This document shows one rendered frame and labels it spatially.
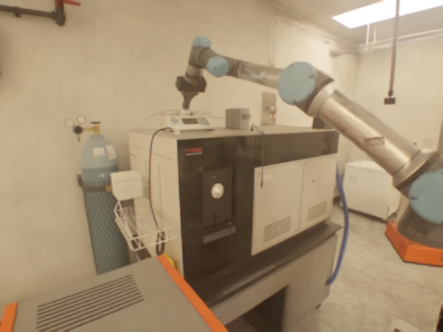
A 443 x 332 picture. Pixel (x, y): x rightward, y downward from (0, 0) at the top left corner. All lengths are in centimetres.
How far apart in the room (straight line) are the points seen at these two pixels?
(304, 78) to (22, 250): 204
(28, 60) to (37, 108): 30
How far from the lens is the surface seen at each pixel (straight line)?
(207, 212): 98
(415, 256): 77
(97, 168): 155
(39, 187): 195
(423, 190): 59
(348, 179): 409
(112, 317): 56
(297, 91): 64
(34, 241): 209
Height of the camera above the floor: 151
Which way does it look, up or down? 12 degrees down
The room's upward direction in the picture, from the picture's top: straight up
